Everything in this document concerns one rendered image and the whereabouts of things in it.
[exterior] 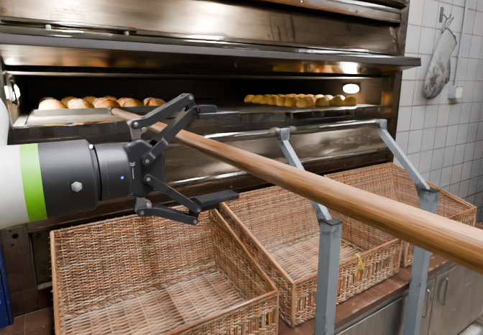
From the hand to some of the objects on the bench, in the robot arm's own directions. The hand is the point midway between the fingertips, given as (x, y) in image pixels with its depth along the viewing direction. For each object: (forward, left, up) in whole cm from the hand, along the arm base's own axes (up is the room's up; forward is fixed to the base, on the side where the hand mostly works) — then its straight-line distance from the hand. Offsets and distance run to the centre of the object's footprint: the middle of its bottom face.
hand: (228, 155), depth 52 cm
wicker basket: (-2, +42, -61) cm, 74 cm away
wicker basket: (+58, +42, -61) cm, 94 cm away
